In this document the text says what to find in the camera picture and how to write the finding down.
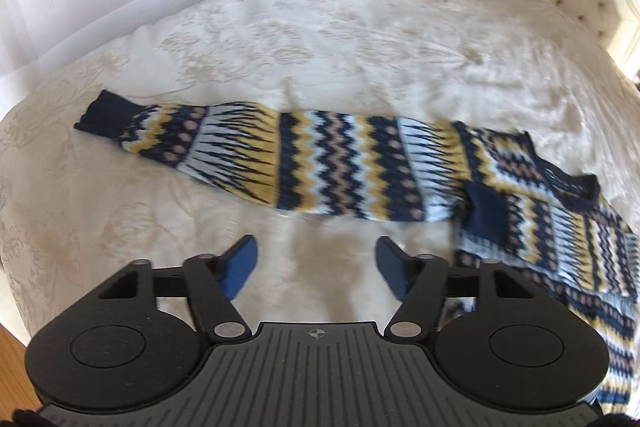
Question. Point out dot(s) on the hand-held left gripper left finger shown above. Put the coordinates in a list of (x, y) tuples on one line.
[(239, 268)]

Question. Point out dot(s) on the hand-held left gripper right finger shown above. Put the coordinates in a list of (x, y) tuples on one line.
[(395, 268)]

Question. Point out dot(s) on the patterned knit sweater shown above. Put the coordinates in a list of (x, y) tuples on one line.
[(325, 157)]

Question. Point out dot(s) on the white bed with bedspread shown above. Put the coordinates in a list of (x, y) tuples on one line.
[(350, 32)]

